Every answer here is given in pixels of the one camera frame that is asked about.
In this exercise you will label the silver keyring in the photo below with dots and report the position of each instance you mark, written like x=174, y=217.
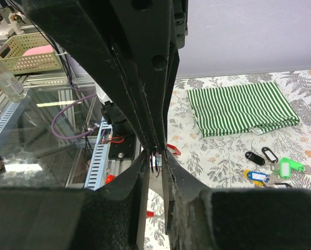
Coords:
x=155, y=164

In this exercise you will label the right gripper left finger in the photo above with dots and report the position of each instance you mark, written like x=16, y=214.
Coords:
x=112, y=217

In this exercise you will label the green striped cloth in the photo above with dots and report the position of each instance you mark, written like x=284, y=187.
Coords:
x=258, y=108

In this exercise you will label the pink sponge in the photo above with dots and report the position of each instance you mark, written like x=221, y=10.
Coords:
x=39, y=50

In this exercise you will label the green key tag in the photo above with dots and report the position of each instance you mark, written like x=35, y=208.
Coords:
x=285, y=166

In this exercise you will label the blue key tag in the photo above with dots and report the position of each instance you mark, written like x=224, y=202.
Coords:
x=255, y=177

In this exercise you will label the clear glass bottle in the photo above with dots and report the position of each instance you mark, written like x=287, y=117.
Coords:
x=10, y=86

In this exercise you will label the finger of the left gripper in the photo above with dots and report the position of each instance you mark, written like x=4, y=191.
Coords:
x=75, y=26

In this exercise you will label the beige perforated basket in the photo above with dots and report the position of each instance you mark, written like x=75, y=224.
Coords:
x=11, y=55

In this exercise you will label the red handled metal key tool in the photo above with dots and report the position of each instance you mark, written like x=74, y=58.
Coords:
x=116, y=167

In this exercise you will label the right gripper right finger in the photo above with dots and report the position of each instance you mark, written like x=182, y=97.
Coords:
x=200, y=217

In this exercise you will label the black oval key tag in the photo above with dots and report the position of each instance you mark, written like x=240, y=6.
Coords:
x=255, y=158

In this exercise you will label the silver keys bunch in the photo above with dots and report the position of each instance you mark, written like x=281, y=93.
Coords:
x=297, y=179

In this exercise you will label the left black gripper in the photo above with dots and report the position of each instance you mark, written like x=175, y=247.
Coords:
x=146, y=53

